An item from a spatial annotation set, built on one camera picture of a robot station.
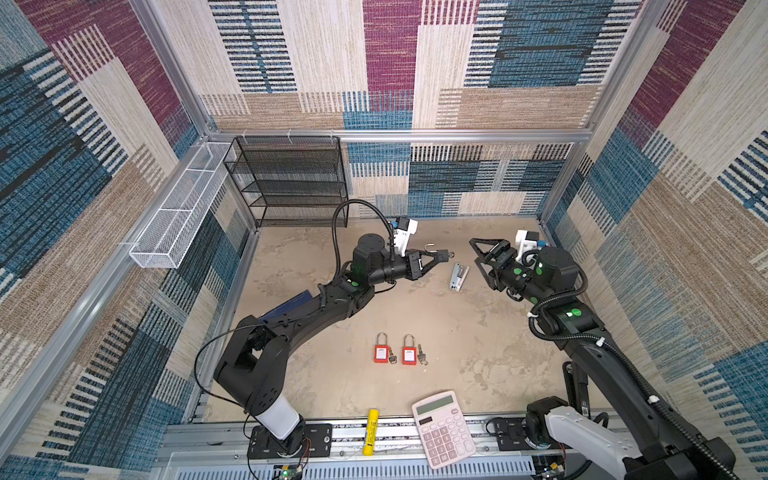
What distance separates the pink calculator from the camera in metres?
0.73

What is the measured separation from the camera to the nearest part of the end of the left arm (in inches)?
26.7

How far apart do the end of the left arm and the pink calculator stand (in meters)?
0.34
